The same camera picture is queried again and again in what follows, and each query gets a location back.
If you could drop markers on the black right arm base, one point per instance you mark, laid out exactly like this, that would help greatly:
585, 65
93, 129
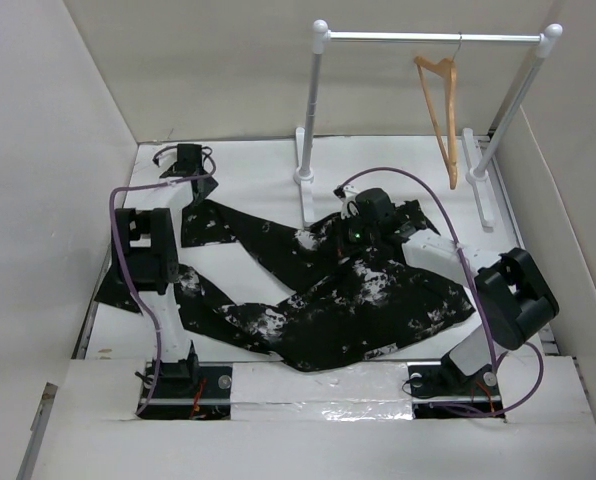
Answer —
439, 390

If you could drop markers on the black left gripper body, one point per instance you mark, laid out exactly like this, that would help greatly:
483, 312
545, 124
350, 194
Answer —
207, 185

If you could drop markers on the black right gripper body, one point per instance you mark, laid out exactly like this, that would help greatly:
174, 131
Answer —
360, 234

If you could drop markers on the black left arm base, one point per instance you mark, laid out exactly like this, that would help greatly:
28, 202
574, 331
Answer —
187, 390

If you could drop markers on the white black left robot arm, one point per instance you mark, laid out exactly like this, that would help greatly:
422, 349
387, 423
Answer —
147, 232

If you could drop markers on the black white patterned trousers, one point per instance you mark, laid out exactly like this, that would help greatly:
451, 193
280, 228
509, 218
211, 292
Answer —
346, 304

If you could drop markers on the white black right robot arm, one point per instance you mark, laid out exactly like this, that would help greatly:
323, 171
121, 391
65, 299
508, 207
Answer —
515, 298

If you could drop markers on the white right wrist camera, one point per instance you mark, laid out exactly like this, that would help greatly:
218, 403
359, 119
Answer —
347, 195

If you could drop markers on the silver tape strip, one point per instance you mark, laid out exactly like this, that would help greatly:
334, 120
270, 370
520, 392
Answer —
273, 392

